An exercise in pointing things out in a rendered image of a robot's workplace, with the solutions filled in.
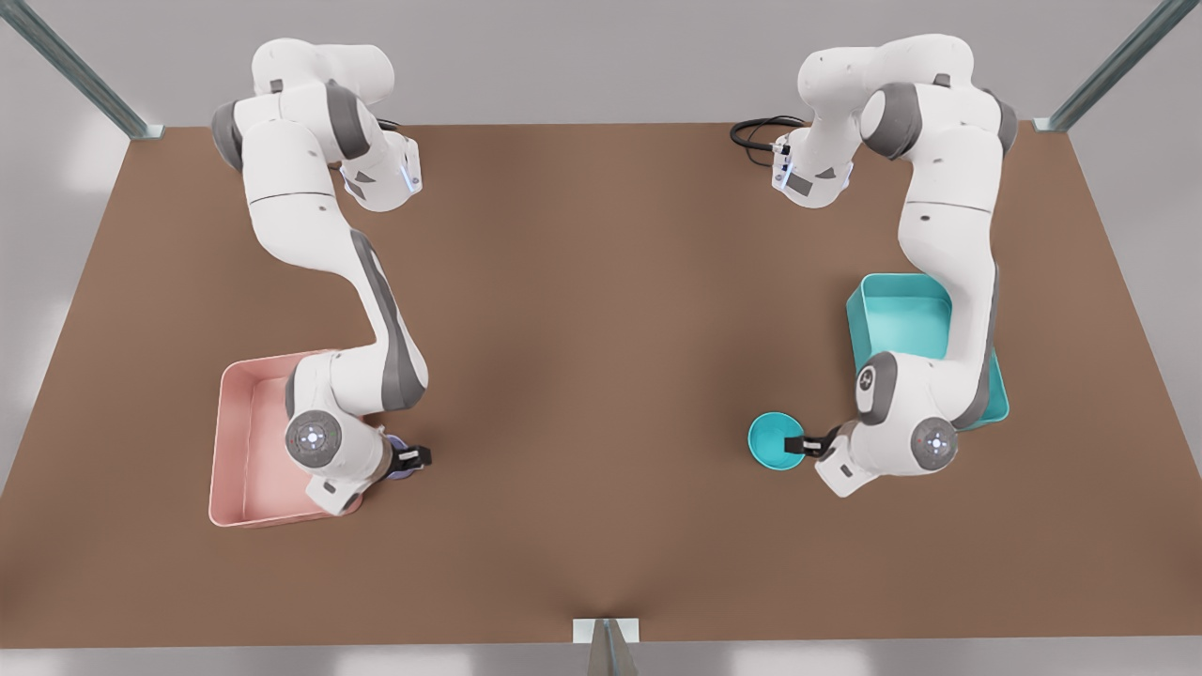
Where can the purple cup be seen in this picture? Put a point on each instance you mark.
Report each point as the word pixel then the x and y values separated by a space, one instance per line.
pixel 398 464

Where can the teal bowl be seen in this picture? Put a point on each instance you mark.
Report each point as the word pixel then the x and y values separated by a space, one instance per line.
pixel 772 439

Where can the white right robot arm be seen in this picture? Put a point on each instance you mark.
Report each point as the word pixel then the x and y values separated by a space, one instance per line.
pixel 299 202

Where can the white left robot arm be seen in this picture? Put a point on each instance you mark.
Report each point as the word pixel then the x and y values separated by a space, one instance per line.
pixel 947 221

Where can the teal rectangular box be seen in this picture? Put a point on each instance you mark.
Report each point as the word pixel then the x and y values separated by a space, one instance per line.
pixel 900 319

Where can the pink rectangular box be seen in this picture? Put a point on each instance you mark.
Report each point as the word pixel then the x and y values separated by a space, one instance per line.
pixel 246 451

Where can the silver frame post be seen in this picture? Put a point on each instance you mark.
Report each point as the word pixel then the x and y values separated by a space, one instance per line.
pixel 81 69
pixel 1114 64
pixel 607 646

